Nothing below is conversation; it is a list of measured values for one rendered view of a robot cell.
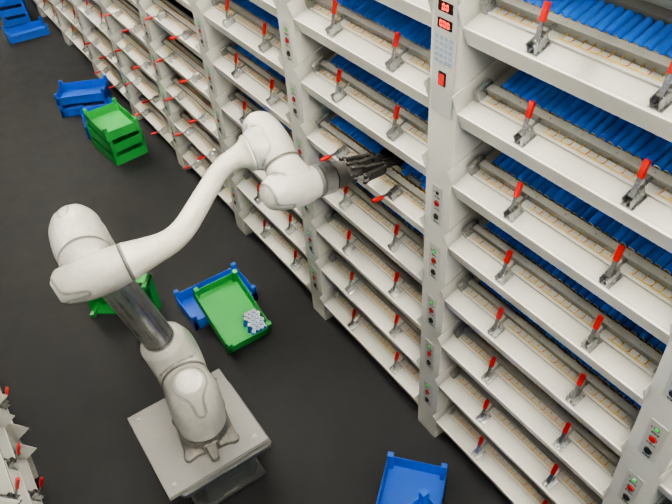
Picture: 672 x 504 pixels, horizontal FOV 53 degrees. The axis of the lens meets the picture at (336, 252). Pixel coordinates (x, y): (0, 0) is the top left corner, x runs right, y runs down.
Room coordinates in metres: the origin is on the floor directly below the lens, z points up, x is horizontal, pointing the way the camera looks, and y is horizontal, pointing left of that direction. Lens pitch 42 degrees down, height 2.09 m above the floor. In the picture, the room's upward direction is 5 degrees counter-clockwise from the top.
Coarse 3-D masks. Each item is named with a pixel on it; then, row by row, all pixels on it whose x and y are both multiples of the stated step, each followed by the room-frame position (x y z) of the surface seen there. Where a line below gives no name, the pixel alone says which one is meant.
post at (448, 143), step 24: (432, 24) 1.39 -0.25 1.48; (432, 48) 1.38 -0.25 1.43; (456, 48) 1.32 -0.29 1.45; (456, 72) 1.32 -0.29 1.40; (480, 72) 1.34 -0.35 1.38; (432, 120) 1.38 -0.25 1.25; (456, 120) 1.31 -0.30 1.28; (432, 144) 1.37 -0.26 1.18; (456, 144) 1.31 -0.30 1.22; (432, 168) 1.37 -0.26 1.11; (456, 216) 1.32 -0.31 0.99; (432, 240) 1.36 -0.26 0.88; (456, 264) 1.33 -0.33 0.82; (432, 288) 1.35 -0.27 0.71; (432, 336) 1.34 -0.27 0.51; (432, 384) 1.33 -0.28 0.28; (432, 408) 1.33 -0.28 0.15; (432, 432) 1.32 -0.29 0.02
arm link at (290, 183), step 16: (272, 160) 1.48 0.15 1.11; (288, 160) 1.47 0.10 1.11; (272, 176) 1.43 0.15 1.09; (288, 176) 1.42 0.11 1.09; (304, 176) 1.43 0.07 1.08; (320, 176) 1.46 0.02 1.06; (272, 192) 1.38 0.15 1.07; (288, 192) 1.39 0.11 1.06; (304, 192) 1.40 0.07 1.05; (320, 192) 1.44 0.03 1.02; (272, 208) 1.38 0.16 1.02; (288, 208) 1.39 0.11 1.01
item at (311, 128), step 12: (324, 108) 1.95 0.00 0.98; (312, 120) 1.92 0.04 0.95; (324, 120) 1.92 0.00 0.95; (312, 132) 1.91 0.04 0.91; (324, 132) 1.89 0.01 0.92; (312, 144) 1.89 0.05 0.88; (324, 144) 1.84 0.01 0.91; (348, 156) 1.75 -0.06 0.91; (396, 168) 1.64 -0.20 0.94; (372, 180) 1.62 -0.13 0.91; (372, 192) 1.61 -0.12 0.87; (384, 192) 1.56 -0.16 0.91; (396, 204) 1.50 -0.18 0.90; (408, 204) 1.49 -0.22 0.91; (420, 204) 1.48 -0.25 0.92; (408, 216) 1.45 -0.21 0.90; (420, 216) 1.43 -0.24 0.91; (420, 228) 1.41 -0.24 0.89
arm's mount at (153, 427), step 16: (224, 384) 1.44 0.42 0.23; (160, 400) 1.40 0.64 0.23; (224, 400) 1.38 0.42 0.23; (240, 400) 1.37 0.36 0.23; (144, 416) 1.34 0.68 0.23; (160, 416) 1.33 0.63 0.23; (240, 416) 1.31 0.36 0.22; (144, 432) 1.28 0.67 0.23; (160, 432) 1.27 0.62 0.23; (176, 432) 1.27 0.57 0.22; (240, 432) 1.25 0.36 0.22; (256, 432) 1.24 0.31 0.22; (144, 448) 1.22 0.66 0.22; (160, 448) 1.21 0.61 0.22; (176, 448) 1.21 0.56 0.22; (224, 448) 1.19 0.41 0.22; (240, 448) 1.19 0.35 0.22; (256, 448) 1.20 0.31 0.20; (160, 464) 1.16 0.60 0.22; (176, 464) 1.15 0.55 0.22; (192, 464) 1.15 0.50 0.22; (208, 464) 1.14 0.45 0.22; (224, 464) 1.14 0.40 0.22; (160, 480) 1.10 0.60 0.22; (176, 480) 1.10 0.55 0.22; (192, 480) 1.09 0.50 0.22; (176, 496) 1.05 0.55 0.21
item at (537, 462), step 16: (448, 368) 1.33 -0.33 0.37; (448, 384) 1.30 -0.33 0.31; (464, 384) 1.29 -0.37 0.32; (464, 400) 1.24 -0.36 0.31; (480, 400) 1.22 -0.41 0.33; (480, 416) 1.16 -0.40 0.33; (496, 416) 1.16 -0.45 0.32; (512, 416) 1.14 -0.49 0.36; (496, 432) 1.11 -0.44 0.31; (512, 432) 1.10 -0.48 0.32; (528, 432) 1.08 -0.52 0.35; (512, 448) 1.06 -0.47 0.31; (528, 448) 1.04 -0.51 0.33; (544, 448) 1.02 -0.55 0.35; (528, 464) 1.00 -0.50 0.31; (544, 464) 0.99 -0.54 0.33; (560, 464) 0.97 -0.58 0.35; (544, 480) 0.94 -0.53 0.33; (560, 480) 0.94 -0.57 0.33; (576, 480) 0.92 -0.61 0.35; (560, 496) 0.90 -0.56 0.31; (576, 496) 0.89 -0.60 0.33; (592, 496) 0.87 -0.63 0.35
